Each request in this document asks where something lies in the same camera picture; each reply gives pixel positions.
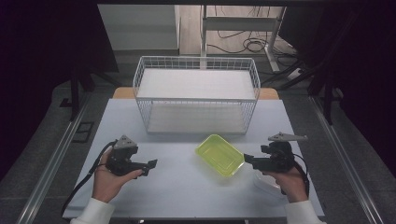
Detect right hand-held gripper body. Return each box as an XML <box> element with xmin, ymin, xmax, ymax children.
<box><xmin>261</xmin><ymin>132</ymin><xmax>309</xmax><ymax>174</ymax></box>

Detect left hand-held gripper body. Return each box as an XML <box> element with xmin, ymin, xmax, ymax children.
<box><xmin>106</xmin><ymin>134</ymin><xmax>148</xmax><ymax>177</ymax></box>

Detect white lidded plastic container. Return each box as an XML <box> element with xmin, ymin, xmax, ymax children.
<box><xmin>253</xmin><ymin>170</ymin><xmax>284</xmax><ymax>196</ymax></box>

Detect yellow-green plastic tray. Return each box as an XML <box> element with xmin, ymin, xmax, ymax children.
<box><xmin>194</xmin><ymin>133</ymin><xmax>246</xmax><ymax>178</ymax></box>

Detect white wire rack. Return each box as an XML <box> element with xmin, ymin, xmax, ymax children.
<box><xmin>133</xmin><ymin>55</ymin><xmax>262</xmax><ymax>135</ymax></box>

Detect person's left hand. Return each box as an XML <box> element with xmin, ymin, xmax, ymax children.
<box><xmin>92</xmin><ymin>147</ymin><xmax>144</xmax><ymax>204</ymax></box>

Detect person's right hand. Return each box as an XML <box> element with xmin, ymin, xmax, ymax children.
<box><xmin>262</xmin><ymin>165</ymin><xmax>310</xmax><ymax>204</ymax></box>

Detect black metal stand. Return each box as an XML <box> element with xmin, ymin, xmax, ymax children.
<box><xmin>261</xmin><ymin>12</ymin><xmax>345</xmax><ymax>126</ymax></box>
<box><xmin>58</xmin><ymin>61</ymin><xmax>121</xmax><ymax>123</ymax></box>

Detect white power strip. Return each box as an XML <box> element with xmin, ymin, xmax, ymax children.
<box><xmin>285</xmin><ymin>67</ymin><xmax>304</xmax><ymax>82</ymax></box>

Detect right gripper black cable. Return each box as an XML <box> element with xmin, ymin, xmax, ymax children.
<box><xmin>281</xmin><ymin>153</ymin><xmax>311</xmax><ymax>197</ymax></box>

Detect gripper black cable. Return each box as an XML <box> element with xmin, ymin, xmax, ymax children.
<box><xmin>60</xmin><ymin>140</ymin><xmax>118</xmax><ymax>217</ymax></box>
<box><xmin>281</xmin><ymin>153</ymin><xmax>311</xmax><ymax>197</ymax></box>

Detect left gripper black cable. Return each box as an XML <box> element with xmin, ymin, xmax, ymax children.
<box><xmin>60</xmin><ymin>140</ymin><xmax>118</xmax><ymax>217</ymax></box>

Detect black floor bracket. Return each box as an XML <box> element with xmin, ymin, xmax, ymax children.
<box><xmin>72</xmin><ymin>120</ymin><xmax>95</xmax><ymax>144</ymax></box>

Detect metal floor rail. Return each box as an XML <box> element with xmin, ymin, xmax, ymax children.
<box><xmin>14</xmin><ymin>92</ymin><xmax>92</xmax><ymax>224</ymax></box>
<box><xmin>307</xmin><ymin>94</ymin><xmax>385</xmax><ymax>224</ymax></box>

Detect black floor cables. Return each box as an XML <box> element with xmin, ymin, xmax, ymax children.
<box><xmin>206</xmin><ymin>5</ymin><xmax>298</xmax><ymax>61</ymax></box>

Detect white metal desk frame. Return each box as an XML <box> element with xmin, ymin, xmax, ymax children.
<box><xmin>200</xmin><ymin>5</ymin><xmax>288</xmax><ymax>73</ymax></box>

